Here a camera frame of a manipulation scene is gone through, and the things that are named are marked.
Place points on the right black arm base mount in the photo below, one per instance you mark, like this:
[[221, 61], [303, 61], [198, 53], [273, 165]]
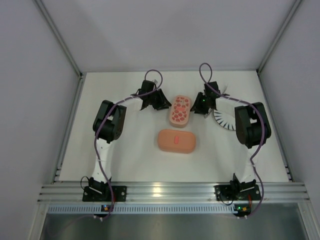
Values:
[[226, 192]]

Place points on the metal tongs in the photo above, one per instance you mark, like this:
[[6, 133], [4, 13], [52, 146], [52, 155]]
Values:
[[222, 88]]

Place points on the grey slotted cable duct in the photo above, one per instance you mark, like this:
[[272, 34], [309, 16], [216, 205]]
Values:
[[91, 208]]

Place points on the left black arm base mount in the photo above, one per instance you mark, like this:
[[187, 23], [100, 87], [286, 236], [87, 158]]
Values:
[[120, 193]]

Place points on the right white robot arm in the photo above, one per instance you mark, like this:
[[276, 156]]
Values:
[[251, 125]]

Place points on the left aluminium frame post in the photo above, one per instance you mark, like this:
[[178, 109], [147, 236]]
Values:
[[39, 4]]

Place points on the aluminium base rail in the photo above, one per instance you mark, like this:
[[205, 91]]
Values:
[[174, 192]]

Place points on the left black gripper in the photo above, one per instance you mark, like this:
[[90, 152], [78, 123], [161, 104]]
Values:
[[157, 99]]

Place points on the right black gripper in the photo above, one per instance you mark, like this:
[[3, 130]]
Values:
[[200, 102]]

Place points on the pink box lid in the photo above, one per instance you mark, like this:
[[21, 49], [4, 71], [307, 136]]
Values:
[[170, 137], [180, 111]]

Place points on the striped round plate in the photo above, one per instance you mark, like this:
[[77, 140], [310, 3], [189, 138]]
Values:
[[224, 120]]

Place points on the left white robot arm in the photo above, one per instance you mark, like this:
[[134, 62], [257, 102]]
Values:
[[108, 127]]

